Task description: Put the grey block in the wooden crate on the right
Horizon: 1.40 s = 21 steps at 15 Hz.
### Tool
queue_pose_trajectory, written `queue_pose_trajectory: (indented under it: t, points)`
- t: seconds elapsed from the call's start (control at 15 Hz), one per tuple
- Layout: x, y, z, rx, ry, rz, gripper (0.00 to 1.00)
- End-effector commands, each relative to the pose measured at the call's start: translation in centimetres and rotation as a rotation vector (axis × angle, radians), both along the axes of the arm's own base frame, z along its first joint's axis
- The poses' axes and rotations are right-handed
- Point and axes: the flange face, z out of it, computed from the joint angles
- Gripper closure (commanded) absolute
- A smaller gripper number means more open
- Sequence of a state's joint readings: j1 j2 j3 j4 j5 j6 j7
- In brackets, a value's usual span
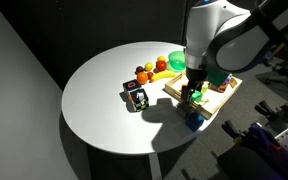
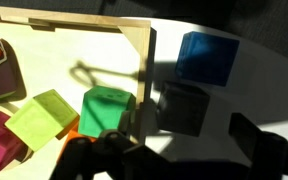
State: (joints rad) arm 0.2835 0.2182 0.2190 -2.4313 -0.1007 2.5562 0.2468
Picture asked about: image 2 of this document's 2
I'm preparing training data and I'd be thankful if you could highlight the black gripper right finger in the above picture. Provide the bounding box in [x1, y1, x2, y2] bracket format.
[228, 112, 288, 180]

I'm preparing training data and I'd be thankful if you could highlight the orange block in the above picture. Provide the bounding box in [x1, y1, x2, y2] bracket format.
[56, 123, 98, 164]

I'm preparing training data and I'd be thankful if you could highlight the grey block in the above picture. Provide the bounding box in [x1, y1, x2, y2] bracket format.
[156, 80, 212, 138]

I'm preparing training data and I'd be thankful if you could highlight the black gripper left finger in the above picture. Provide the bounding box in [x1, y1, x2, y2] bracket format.
[48, 129, 176, 180]

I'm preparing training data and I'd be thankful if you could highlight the lime green block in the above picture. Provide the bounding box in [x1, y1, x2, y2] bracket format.
[4, 88, 81, 153]

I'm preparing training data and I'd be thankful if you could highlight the blue block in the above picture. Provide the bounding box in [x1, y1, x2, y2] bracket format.
[174, 30, 241, 88]

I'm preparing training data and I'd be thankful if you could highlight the wooden crate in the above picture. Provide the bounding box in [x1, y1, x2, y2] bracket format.
[0, 4, 152, 180]

